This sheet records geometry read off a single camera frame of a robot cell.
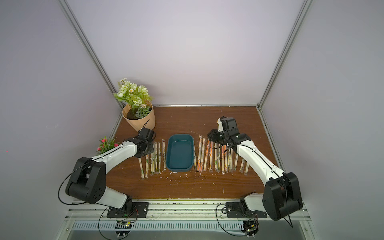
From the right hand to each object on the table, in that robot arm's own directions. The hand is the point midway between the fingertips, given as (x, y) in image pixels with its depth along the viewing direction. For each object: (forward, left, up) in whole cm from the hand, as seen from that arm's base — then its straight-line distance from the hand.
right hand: (210, 131), depth 83 cm
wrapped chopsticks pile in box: (-13, -22, -19) cm, 31 cm away
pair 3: (-12, -20, -18) cm, 30 cm away
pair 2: (-10, -16, -19) cm, 27 cm away
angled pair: (-15, +41, -17) cm, 47 cm away
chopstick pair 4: (-15, -8, -18) cm, 25 cm away
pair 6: (-12, +35, -17) cm, 41 cm away
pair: (-8, -10, -18) cm, 22 cm away
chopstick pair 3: (-7, -5, -18) cm, 20 cm away
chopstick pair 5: (-9, +29, -18) cm, 35 cm away
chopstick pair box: (-7, -13, -19) cm, 24 cm away
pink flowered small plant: (-10, +56, +1) cm, 57 cm away
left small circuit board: (-43, +43, -19) cm, 64 cm away
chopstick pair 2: (+1, +1, -19) cm, 19 cm away
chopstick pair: (+1, +4, -18) cm, 18 cm away
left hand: (-4, +38, -13) cm, 40 cm away
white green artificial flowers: (+17, +44, +11) cm, 48 cm away
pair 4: (-8, +32, -17) cm, 37 cm away
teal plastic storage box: (-6, +19, -18) cm, 27 cm away
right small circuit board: (-42, -19, -20) cm, 50 cm away
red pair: (-15, +37, -14) cm, 42 cm away
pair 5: (-6, +34, -17) cm, 39 cm away
